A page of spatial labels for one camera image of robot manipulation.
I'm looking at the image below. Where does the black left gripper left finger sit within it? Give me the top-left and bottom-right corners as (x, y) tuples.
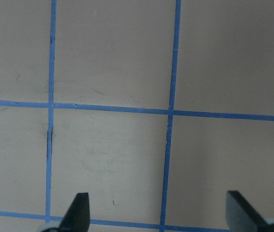
(59, 193), (90, 232)

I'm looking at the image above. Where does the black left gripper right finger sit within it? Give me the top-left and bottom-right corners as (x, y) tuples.
(226, 190), (269, 232)

